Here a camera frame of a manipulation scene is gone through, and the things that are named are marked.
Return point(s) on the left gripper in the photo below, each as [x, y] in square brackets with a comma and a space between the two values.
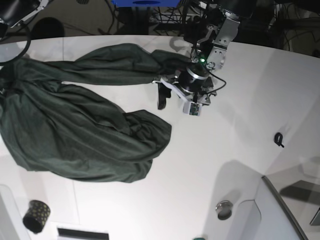
[193, 83]

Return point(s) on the dark green t-shirt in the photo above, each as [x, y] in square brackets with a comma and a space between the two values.
[50, 122]

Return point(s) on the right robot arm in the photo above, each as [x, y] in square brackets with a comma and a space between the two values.
[15, 13]

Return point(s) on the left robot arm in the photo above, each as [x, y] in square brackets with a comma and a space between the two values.
[210, 37]

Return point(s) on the blue box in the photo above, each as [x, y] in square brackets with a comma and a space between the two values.
[145, 3]

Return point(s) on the small black clip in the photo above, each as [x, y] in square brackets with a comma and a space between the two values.
[278, 139]

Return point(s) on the black round stool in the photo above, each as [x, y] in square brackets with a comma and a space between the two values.
[47, 28]

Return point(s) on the black white flat device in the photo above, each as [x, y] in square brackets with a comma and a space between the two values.
[72, 234]

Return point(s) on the black patterned cup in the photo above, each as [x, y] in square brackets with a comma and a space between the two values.
[36, 216]

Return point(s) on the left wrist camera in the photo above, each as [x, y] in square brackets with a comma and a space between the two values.
[192, 108]

